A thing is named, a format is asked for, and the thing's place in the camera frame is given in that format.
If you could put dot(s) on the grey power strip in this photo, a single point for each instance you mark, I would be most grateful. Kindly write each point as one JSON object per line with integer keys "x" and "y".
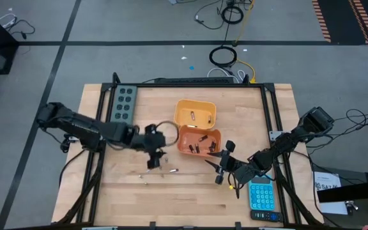
{"x": 124, "y": 102}

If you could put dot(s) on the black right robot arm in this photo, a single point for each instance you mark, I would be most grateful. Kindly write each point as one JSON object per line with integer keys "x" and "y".
{"x": 299, "y": 132}

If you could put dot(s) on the grey metal bracket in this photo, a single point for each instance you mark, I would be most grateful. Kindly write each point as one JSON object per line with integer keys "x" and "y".
{"x": 275, "y": 135}

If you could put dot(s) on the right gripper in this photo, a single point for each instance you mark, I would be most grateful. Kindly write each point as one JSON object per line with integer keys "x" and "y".
{"x": 240, "y": 171}

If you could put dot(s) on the black side table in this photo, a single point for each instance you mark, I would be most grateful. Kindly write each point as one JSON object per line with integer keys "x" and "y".
{"x": 353, "y": 191}

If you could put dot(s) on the black remote control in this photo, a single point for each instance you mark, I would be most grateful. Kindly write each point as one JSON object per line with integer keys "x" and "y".
{"x": 265, "y": 216}

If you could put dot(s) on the black metal table frame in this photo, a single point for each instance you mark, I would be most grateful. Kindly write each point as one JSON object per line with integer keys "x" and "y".
{"x": 187, "y": 85}

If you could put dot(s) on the white printed paper sheet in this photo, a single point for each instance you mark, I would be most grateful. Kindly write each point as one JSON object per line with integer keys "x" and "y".
{"x": 327, "y": 182}

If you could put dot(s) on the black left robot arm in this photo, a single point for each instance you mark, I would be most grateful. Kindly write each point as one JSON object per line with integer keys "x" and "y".
{"x": 81, "y": 126}

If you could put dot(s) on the orange plastic bin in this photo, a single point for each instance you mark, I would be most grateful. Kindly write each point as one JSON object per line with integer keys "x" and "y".
{"x": 185, "y": 137}

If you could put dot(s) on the blue calculator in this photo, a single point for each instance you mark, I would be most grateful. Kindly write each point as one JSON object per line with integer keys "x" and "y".
{"x": 261, "y": 196}

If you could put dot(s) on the silver black battery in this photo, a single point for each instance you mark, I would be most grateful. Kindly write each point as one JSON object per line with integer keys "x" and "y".
{"x": 173, "y": 170}

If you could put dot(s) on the silver metal clamp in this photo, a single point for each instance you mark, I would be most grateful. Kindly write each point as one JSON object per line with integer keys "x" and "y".
{"x": 351, "y": 205}

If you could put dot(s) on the black mat orange stripes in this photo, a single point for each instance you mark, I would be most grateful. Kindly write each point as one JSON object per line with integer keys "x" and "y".
{"x": 340, "y": 19}

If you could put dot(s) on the yellow plastic bin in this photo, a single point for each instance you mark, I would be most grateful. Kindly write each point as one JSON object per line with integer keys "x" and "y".
{"x": 200, "y": 110}

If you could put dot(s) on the long black bar device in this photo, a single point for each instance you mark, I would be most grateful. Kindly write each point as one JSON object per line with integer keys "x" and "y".
{"x": 196, "y": 80}

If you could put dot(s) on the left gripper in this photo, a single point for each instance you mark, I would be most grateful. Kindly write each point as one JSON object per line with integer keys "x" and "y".
{"x": 149, "y": 139}

